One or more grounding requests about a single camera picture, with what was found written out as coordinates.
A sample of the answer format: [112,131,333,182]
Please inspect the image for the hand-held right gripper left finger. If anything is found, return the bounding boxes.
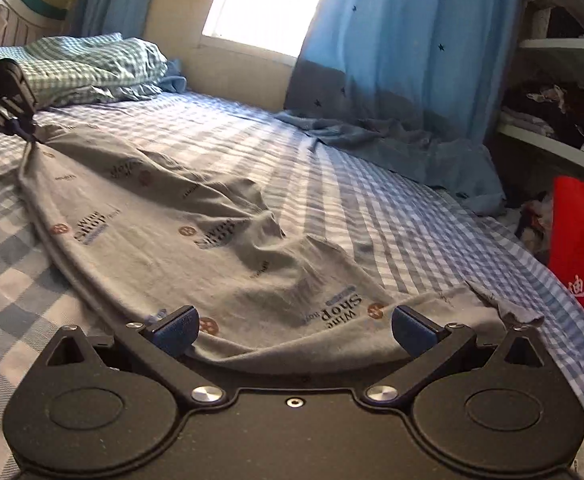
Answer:
[34,304,227,409]

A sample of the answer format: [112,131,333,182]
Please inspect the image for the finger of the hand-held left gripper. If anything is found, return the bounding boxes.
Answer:
[2,112,43,147]

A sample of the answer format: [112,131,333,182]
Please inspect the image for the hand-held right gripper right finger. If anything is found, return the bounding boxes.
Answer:
[361,304,561,409]

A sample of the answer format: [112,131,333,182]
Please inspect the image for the grey printed pants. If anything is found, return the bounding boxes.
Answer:
[18,122,545,376]

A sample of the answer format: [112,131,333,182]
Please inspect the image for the green checked quilt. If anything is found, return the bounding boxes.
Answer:
[0,32,169,109]

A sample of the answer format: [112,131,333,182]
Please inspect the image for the blue checkered bed sheet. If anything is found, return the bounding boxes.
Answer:
[0,87,584,480]

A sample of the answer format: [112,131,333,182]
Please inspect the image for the light blue cloth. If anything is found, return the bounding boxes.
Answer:
[164,57,189,94]

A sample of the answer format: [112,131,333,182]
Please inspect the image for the crumpled plastic bags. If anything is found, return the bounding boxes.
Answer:
[514,190,557,262]

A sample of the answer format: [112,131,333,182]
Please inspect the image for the red bag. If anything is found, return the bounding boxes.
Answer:
[547,176,584,343]

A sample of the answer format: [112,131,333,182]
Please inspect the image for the folded grey clothes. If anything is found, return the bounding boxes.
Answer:
[497,109,556,139]

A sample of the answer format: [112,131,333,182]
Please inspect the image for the pile of dark clothes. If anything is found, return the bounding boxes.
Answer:
[502,79,584,152]

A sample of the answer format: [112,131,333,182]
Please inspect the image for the window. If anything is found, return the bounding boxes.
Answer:
[202,0,337,59]

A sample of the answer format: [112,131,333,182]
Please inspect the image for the blue star curtain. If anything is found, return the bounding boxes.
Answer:
[283,0,526,161]

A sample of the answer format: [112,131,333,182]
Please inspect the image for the white shelf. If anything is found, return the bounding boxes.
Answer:
[494,0,584,177]

